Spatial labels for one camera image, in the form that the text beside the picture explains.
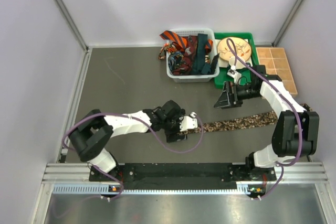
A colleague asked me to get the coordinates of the beige floral plate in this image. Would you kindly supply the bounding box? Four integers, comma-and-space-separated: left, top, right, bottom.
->
217, 37, 252, 61

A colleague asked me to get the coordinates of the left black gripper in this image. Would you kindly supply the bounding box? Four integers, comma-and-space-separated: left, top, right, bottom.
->
162, 109, 187, 142

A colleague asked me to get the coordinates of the dark green white mug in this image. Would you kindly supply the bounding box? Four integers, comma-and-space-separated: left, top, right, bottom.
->
229, 56, 251, 70

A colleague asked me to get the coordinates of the wooden compartment box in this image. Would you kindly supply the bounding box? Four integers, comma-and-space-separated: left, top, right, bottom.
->
256, 47, 298, 97

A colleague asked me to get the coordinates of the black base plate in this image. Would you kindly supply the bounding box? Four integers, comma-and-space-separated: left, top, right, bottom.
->
89, 162, 276, 190

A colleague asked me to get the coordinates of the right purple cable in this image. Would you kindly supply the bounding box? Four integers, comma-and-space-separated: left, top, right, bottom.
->
226, 37, 305, 200

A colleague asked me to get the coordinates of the brown floral tie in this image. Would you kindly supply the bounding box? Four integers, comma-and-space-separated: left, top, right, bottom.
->
181, 103, 313, 141

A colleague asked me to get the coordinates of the blue patterned tie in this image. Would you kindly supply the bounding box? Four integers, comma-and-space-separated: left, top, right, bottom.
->
168, 51, 183, 72

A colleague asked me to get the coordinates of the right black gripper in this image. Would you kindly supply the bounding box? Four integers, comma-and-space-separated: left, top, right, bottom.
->
213, 81, 263, 109

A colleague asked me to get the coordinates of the aluminium frame rail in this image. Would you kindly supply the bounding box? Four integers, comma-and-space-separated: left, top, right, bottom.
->
41, 162, 328, 195

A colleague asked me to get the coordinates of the dark teal tie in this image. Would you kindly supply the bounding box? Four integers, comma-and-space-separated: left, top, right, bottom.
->
191, 34, 219, 75

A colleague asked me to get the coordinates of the orange floral dark tie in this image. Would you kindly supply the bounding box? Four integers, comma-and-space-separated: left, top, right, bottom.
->
158, 42, 181, 60

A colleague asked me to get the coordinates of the dark red patterned tie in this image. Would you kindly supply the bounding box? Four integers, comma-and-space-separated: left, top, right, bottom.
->
171, 35, 199, 76

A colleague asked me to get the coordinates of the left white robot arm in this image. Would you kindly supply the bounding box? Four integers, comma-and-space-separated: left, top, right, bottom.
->
65, 100, 197, 180

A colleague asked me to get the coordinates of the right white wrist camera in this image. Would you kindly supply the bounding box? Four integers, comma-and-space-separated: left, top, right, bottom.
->
227, 65, 242, 84

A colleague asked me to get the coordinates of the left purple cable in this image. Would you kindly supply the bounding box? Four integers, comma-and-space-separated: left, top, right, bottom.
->
61, 112, 204, 201

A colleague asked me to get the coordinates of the purple cable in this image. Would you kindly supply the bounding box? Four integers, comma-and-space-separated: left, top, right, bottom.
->
226, 37, 305, 200
61, 112, 204, 201

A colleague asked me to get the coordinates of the white plastic basket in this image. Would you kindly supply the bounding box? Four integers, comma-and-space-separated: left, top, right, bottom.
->
164, 28, 219, 82

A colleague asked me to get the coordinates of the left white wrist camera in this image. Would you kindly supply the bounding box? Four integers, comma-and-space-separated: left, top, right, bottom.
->
179, 112, 198, 133

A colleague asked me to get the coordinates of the orange navy striped tie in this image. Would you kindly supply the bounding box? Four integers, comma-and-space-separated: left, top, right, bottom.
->
160, 30, 213, 50

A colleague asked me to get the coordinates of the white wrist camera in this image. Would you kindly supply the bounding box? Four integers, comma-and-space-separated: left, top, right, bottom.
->
179, 112, 198, 133
227, 65, 242, 84

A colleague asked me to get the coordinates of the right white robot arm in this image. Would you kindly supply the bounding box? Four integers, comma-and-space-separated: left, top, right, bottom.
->
214, 65, 320, 180

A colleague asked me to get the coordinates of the green plastic tray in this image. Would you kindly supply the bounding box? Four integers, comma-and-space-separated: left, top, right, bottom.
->
214, 32, 259, 89

